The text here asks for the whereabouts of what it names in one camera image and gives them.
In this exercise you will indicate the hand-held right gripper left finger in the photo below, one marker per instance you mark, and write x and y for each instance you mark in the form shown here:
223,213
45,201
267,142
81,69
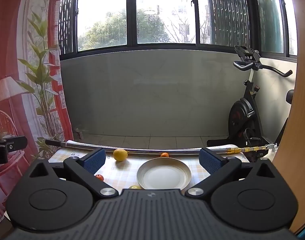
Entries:
93,160

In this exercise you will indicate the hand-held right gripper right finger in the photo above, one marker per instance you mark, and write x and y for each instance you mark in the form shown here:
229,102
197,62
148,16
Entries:
210,163

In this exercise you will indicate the large yellow lemon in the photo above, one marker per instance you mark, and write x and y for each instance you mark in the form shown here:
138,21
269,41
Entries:
120,155

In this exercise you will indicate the long steel pole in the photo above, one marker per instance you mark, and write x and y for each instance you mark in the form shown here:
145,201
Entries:
142,150

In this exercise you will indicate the cream round plate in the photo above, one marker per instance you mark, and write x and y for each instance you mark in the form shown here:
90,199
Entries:
165,177

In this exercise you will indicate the black exercise bike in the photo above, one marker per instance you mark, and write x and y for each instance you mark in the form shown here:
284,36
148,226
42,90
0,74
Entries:
242,115

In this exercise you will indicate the printed fabric backdrop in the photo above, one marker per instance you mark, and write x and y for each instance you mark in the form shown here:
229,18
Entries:
22,55

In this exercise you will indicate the orange mandarin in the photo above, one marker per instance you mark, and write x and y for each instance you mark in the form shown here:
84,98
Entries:
100,178
164,155

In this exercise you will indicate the yellow-green lemon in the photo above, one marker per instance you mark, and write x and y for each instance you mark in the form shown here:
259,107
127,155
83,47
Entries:
134,187

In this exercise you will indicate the checked floral tablecloth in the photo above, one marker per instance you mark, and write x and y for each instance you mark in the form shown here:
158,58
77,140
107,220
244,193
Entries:
122,175

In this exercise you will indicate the black framed window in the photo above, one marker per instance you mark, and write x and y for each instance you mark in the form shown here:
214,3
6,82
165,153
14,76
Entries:
165,12

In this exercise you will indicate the wooden panel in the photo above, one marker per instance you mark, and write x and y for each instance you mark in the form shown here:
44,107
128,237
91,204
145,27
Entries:
297,155

